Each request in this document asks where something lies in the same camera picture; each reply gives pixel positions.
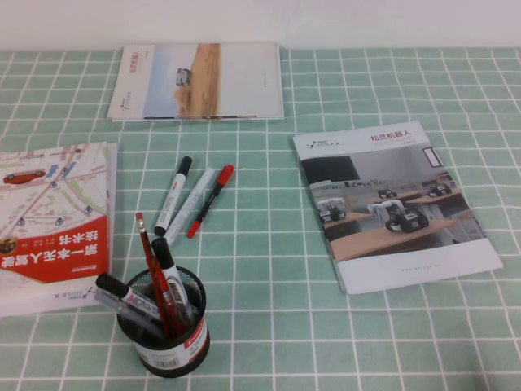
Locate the red and black pen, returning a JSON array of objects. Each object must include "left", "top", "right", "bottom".
[{"left": 186, "top": 164, "right": 235, "bottom": 239}]

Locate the thin red pen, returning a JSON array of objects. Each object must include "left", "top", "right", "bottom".
[{"left": 134, "top": 211, "right": 172, "bottom": 339}]

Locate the red transparent gel pen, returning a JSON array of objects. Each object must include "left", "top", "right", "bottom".
[{"left": 156, "top": 280, "right": 184, "bottom": 337}]

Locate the black mesh pen holder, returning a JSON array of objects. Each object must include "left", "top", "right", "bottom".
[{"left": 116, "top": 266, "right": 212, "bottom": 379}]

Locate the all white marker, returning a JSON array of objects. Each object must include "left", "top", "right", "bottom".
[{"left": 164, "top": 166, "right": 216, "bottom": 248}]

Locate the black cap white marker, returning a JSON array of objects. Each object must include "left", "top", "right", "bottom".
[{"left": 153, "top": 156, "right": 194, "bottom": 237}]

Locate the black cap red label marker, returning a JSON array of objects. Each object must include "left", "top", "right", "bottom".
[
  {"left": 95, "top": 272, "right": 164, "bottom": 323},
  {"left": 150, "top": 238, "right": 196, "bottom": 327}
]

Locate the desert car photo brochure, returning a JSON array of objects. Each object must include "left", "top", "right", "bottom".
[{"left": 107, "top": 42, "right": 285, "bottom": 121}]

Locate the robot classroom photo brochure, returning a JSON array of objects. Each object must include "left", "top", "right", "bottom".
[{"left": 291, "top": 120, "right": 505, "bottom": 296}]

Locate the red map cover book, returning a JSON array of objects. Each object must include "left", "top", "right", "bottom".
[{"left": 0, "top": 141, "right": 119, "bottom": 318}]

